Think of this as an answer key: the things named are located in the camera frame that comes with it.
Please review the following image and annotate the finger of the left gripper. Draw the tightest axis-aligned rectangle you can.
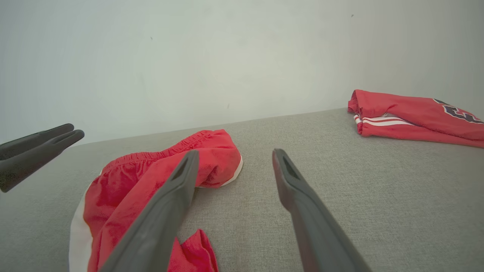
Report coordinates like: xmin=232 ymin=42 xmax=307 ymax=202
xmin=0 ymin=123 xmax=74 ymax=161
xmin=0 ymin=129 xmax=85 ymax=193

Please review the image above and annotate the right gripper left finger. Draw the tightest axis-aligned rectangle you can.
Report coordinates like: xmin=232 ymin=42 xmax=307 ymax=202
xmin=98 ymin=150 xmax=200 ymax=272

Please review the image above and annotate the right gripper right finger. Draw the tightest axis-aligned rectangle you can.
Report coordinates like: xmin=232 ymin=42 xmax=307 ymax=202
xmin=272 ymin=148 xmax=373 ymax=272

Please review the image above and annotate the red shorts white trim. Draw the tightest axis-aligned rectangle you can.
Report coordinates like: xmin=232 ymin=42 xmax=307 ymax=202
xmin=69 ymin=129 xmax=244 ymax=272

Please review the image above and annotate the red white striped jersey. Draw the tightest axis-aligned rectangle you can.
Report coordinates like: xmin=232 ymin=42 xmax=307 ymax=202
xmin=347 ymin=89 xmax=484 ymax=149

